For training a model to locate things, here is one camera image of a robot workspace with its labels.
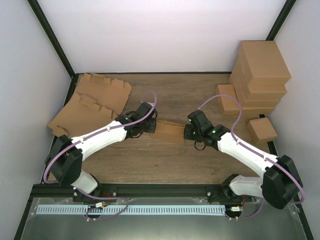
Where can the flat cardboard blank stack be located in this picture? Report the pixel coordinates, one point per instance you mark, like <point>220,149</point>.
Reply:
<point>110,93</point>

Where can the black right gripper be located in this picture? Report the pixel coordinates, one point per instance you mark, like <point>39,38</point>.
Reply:
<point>187,135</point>

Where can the small folded box left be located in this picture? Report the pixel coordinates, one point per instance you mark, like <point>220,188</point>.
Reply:
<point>226,105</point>

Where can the small folded box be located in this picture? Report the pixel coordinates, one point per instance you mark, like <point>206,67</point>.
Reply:
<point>261,130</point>
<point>226,105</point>

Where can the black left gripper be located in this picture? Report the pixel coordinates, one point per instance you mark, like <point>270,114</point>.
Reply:
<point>152,128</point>

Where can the top large folded box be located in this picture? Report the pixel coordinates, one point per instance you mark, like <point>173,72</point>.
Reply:
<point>262,63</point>

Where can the right black frame post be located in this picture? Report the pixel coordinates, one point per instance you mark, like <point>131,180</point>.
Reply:
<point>282,16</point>

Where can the light blue slotted cable duct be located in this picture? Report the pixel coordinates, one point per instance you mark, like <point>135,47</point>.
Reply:
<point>202,210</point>

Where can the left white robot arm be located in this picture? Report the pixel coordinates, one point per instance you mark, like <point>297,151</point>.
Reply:
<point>66,157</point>

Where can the left black frame post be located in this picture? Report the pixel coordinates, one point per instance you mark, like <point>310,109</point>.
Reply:
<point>41,17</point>

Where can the cardboard box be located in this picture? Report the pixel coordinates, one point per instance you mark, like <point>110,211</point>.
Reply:
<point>169,131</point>

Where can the black frame post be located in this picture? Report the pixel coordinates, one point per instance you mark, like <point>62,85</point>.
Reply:
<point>282,16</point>
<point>41,17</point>

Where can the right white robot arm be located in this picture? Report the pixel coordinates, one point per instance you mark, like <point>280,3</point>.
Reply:
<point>277,180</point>

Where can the black aluminium frame rail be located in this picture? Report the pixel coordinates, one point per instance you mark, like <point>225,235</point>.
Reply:
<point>211,192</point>

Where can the small folded box front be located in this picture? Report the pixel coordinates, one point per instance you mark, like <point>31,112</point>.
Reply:
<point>261,130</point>

